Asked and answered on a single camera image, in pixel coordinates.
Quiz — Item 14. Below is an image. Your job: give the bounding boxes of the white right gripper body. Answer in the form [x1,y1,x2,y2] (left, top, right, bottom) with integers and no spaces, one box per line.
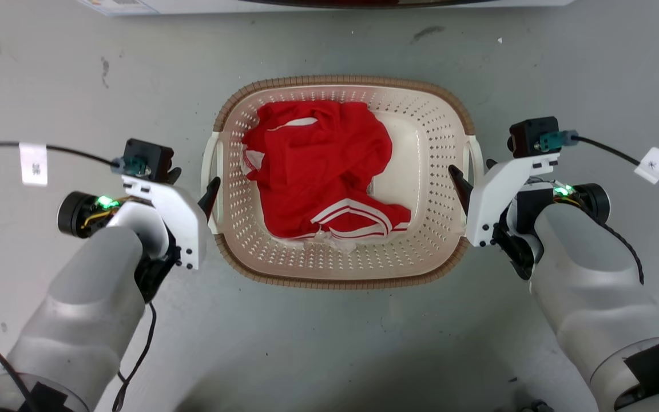
[465,153,560,281]

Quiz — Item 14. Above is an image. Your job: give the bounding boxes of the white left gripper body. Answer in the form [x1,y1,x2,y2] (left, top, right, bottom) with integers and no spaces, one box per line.
[121,174,209,304]

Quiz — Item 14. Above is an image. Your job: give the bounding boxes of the cream laundry basket brown rim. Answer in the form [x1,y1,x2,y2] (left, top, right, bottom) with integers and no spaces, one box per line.
[201,74,486,290]

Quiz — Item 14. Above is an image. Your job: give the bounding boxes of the red garment white stripes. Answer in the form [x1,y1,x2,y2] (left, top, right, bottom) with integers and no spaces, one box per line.
[241,100,412,253]

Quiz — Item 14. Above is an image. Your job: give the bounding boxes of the white washing machine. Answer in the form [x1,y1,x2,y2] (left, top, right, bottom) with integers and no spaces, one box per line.
[77,0,577,17]

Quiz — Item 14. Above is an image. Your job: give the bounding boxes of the black left camera cable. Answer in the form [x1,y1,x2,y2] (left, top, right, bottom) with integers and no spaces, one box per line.
[0,141,121,170]

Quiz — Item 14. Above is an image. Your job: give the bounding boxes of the black camera cable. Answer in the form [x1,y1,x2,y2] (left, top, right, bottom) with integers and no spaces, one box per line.
[570,134,659,205]
[0,141,121,170]

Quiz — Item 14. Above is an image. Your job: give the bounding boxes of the black right camera cable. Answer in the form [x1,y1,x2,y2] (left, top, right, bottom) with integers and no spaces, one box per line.
[570,134,659,205]

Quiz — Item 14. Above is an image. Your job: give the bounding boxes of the white printed cable label tag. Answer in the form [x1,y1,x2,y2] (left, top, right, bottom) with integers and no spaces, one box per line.
[18,142,49,187]

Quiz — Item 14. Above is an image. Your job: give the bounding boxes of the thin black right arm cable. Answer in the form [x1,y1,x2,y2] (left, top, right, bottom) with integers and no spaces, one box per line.
[597,220,645,286]

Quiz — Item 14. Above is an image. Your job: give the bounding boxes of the white cable tag with mark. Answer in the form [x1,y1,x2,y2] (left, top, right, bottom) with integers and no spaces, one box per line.
[633,146,659,185]

